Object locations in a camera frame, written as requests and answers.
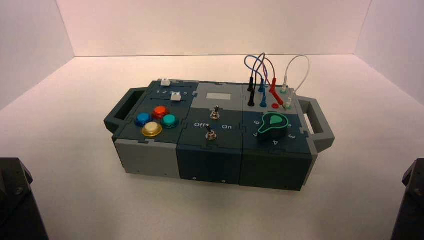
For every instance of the silver metal toggle switch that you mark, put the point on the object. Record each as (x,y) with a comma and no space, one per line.
(214,115)
(211,135)

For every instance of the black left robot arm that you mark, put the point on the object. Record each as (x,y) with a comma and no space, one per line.
(16,205)

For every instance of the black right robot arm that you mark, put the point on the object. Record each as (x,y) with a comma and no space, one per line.
(410,205)

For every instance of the grey rectangular display window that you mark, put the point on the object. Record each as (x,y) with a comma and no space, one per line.
(218,96)

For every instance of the dark teal grey task box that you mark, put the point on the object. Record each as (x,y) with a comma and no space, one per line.
(198,155)

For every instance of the green round push button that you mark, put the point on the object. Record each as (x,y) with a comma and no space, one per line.
(170,121)

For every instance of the white slider knob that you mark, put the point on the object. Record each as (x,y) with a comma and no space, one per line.
(176,96)
(165,82)

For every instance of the red round push button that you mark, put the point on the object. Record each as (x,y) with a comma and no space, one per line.
(160,112)

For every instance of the yellow round push button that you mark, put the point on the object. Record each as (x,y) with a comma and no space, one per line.
(152,128)

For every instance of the black green rotary knob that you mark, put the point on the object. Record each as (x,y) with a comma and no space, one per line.
(273,127)

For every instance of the blue round push button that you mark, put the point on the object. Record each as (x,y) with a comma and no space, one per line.
(143,119)

